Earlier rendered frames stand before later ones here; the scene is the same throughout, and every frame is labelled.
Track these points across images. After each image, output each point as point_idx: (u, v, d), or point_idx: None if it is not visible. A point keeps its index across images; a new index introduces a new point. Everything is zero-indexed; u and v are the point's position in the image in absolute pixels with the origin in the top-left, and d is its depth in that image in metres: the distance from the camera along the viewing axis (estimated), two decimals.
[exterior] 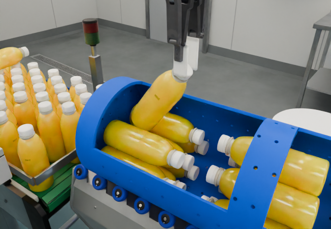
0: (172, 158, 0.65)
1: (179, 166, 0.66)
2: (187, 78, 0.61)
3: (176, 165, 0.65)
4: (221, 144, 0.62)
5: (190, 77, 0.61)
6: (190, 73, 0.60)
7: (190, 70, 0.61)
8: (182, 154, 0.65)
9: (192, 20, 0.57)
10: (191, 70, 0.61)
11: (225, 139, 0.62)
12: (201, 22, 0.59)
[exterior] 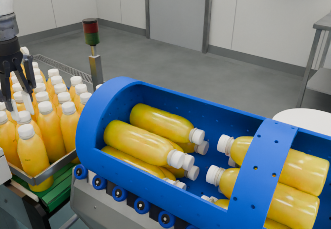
0: (172, 158, 0.65)
1: (179, 166, 0.66)
2: (24, 119, 0.82)
3: (176, 165, 0.65)
4: (221, 144, 0.62)
5: (28, 117, 0.83)
6: (25, 115, 0.83)
7: (26, 113, 0.84)
8: (182, 154, 0.65)
9: (20, 81, 0.80)
10: (27, 113, 0.84)
11: (225, 139, 0.62)
12: (31, 81, 0.82)
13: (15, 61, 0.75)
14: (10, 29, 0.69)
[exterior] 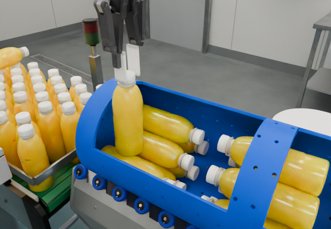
0: None
1: (126, 75, 0.62)
2: (24, 120, 0.83)
3: None
4: (221, 144, 0.62)
5: (28, 118, 0.83)
6: (25, 116, 0.83)
7: (26, 114, 0.84)
8: None
9: (131, 29, 0.60)
10: (27, 114, 0.84)
11: (225, 139, 0.62)
12: (141, 30, 0.62)
13: None
14: None
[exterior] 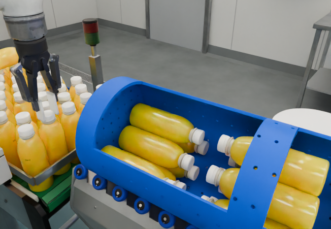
0: None
1: (46, 115, 0.82)
2: (24, 120, 0.83)
3: None
4: (221, 144, 0.62)
5: (28, 118, 0.83)
6: (25, 116, 0.83)
7: (26, 114, 0.84)
8: (44, 111, 0.84)
9: (47, 81, 0.79)
10: (27, 114, 0.84)
11: (225, 139, 0.62)
12: (56, 81, 0.81)
13: (42, 61, 0.74)
14: (40, 29, 0.69)
